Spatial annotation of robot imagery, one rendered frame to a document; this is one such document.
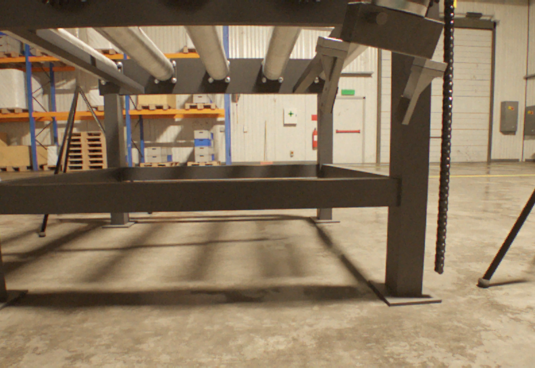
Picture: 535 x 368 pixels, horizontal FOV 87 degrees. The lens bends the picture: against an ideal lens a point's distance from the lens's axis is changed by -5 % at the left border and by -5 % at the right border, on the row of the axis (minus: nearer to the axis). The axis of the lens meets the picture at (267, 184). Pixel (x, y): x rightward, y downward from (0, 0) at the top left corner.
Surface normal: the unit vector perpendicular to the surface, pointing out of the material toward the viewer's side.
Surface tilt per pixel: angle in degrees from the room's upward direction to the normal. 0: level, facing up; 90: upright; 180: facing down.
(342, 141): 90
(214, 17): 90
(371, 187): 90
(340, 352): 0
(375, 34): 113
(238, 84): 90
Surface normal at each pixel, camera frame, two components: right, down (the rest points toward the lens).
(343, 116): 0.06, 0.11
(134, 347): -0.01, -0.99
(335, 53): 0.13, 0.49
